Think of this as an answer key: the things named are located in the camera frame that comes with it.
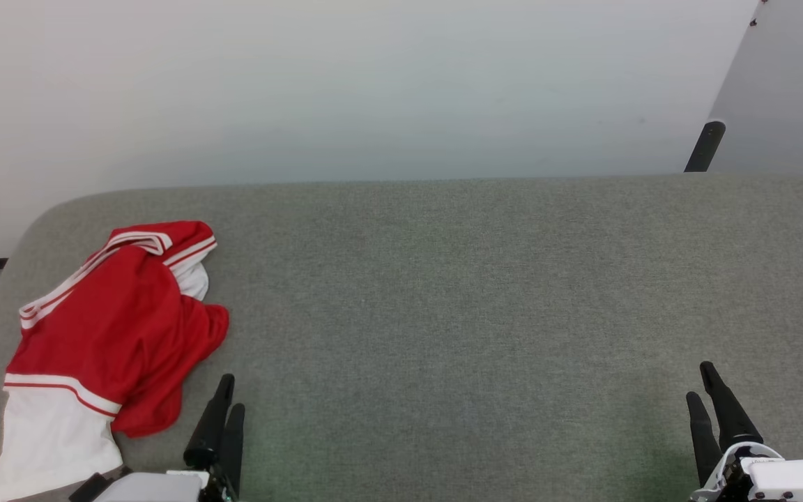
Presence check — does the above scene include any black slanted pole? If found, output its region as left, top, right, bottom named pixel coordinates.
left=684, top=120, right=727, bottom=174

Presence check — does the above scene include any grey fabric sofa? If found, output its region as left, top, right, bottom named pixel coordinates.
left=0, top=174, right=803, bottom=502

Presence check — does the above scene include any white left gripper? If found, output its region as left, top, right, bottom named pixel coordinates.
left=95, top=374, right=246, bottom=502

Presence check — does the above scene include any red white basketball jersey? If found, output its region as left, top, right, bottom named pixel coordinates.
left=0, top=220, right=230, bottom=502

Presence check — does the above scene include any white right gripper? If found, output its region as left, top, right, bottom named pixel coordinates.
left=685, top=360, right=803, bottom=502

